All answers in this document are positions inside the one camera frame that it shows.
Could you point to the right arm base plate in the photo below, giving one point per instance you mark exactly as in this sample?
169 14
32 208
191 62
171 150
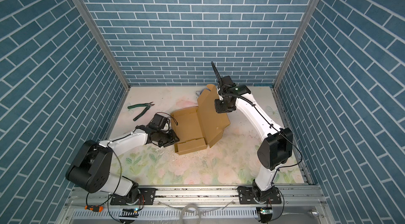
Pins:
252 195

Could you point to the orange black screwdriver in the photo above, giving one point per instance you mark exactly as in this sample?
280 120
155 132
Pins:
94 208

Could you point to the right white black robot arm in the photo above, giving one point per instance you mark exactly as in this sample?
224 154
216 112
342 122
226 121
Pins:
276 143

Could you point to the brown cardboard box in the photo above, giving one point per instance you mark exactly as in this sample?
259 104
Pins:
199 127

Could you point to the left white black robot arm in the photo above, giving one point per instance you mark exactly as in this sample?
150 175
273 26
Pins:
90 169

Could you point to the white slotted cable duct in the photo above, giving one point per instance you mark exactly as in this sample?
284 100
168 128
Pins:
163 214

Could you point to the aluminium mounting rail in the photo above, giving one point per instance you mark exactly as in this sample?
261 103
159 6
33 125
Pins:
291 195

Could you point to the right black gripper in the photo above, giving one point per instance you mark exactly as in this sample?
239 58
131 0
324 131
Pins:
219 110

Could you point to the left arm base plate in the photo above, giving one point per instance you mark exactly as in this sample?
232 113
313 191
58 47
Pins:
139 196

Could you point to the clear plastic tube loop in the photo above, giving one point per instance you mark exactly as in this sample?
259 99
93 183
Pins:
190 210

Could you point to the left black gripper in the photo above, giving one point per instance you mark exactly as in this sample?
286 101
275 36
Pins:
172 138

